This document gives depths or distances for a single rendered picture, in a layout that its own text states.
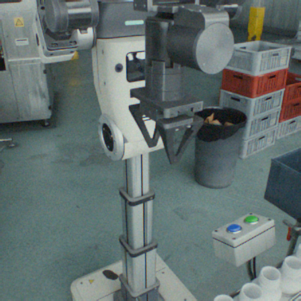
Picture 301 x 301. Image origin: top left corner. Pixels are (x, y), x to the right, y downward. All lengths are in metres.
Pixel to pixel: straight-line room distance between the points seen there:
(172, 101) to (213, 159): 2.29
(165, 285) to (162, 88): 1.42
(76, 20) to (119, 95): 0.27
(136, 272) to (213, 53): 1.14
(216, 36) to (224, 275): 1.92
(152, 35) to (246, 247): 0.54
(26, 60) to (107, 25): 3.06
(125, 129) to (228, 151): 1.81
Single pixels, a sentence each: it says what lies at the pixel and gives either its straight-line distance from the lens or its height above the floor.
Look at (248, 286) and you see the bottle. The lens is 0.63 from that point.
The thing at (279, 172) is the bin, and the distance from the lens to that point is 1.48.
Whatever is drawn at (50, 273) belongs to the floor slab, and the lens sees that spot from 2.23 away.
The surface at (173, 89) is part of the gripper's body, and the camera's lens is 0.44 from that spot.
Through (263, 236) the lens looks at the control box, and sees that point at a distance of 0.82.
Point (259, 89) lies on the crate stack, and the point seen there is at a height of 0.74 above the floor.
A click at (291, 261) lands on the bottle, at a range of 0.70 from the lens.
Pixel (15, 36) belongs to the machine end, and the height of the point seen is 1.15.
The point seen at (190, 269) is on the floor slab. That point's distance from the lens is 2.18.
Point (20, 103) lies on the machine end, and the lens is 4.15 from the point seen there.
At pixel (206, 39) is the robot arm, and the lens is 0.36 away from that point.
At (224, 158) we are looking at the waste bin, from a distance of 2.72.
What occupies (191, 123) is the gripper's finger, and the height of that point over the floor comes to 1.46.
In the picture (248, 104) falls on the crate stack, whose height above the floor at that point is 0.60.
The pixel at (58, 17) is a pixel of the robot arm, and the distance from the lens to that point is 0.73.
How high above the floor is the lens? 1.63
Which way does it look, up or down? 28 degrees down
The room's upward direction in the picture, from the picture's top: straight up
